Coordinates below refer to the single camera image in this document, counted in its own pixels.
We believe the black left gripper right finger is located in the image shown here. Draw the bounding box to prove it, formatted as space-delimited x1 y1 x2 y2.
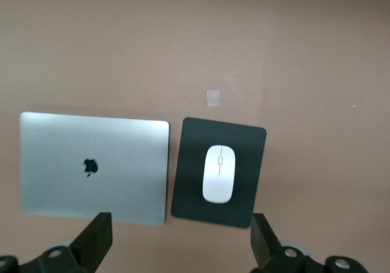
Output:
250 213 324 273

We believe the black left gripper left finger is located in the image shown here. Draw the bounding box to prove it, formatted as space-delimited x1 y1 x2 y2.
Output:
18 211 114 273

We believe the white computer mouse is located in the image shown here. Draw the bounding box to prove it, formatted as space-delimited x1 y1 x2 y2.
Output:
202 144 236 204

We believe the black mouse pad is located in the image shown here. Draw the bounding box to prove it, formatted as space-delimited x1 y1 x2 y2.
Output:
170 116 268 229

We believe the silver closed laptop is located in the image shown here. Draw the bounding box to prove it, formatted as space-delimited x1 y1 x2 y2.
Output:
19 111 171 227

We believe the clear tape piece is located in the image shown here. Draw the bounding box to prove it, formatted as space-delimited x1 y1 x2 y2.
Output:
206 89 221 107

